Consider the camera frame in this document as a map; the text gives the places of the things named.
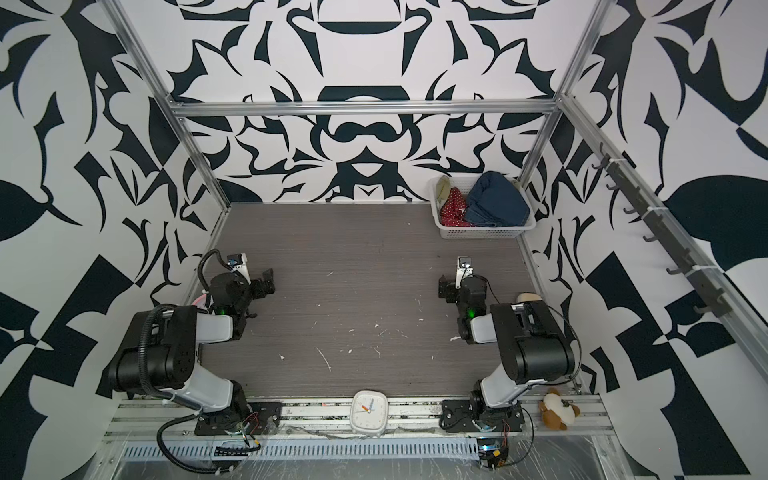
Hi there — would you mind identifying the black corrugated cable hose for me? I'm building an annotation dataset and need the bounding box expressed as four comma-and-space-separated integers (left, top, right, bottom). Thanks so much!
155, 413, 241, 475

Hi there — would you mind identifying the red polka dot skirt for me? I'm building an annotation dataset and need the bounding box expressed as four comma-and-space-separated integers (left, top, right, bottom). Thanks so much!
439, 187, 473, 228

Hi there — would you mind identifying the brown plush toy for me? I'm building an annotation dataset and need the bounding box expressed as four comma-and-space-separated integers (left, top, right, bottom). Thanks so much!
539, 387, 581, 431

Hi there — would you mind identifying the aluminium frame crossbar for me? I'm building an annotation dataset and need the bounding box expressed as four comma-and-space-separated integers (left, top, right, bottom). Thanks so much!
170, 99, 556, 118

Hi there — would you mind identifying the white square clock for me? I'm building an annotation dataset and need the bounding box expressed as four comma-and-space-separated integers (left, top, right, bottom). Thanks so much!
349, 390, 389, 436

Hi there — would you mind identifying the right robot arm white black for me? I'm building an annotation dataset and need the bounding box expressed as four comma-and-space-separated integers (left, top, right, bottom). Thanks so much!
438, 275, 577, 420

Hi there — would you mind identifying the white plastic laundry basket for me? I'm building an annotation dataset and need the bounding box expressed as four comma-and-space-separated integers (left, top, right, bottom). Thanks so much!
426, 173, 537, 240

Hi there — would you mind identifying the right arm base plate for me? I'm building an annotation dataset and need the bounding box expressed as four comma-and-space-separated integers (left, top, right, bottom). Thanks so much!
438, 399, 525, 433

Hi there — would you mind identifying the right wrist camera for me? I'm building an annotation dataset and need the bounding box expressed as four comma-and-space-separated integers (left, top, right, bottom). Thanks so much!
455, 256, 473, 289

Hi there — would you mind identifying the white slotted cable duct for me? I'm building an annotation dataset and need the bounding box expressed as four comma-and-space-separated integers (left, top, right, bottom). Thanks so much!
119, 437, 481, 463

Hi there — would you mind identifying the blue denim skirt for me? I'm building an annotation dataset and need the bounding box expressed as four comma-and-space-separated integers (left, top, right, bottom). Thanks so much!
464, 171, 530, 228

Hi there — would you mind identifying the grey wall hook rack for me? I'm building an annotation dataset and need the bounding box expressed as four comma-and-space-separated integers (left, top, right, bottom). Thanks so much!
595, 142, 733, 318

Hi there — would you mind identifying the olive green skirt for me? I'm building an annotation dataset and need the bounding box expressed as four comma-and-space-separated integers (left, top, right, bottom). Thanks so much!
434, 176, 452, 211

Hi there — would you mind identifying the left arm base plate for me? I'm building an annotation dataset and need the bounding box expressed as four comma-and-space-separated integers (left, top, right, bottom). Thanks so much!
194, 401, 283, 436

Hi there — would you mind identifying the green circuit board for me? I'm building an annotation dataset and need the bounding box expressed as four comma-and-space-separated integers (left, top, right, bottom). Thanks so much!
477, 437, 509, 470

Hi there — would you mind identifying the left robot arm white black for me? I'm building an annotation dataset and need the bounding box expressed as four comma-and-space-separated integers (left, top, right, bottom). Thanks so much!
107, 249, 276, 422

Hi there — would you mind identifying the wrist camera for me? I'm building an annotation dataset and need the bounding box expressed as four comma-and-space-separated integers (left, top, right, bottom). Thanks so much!
226, 253, 251, 283
455, 256, 473, 289

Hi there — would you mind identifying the aluminium frame rail front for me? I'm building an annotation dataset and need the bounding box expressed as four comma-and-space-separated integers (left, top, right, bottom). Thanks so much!
104, 391, 615, 441

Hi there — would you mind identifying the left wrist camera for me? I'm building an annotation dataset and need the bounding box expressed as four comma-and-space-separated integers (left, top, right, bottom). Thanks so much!
226, 253, 251, 283

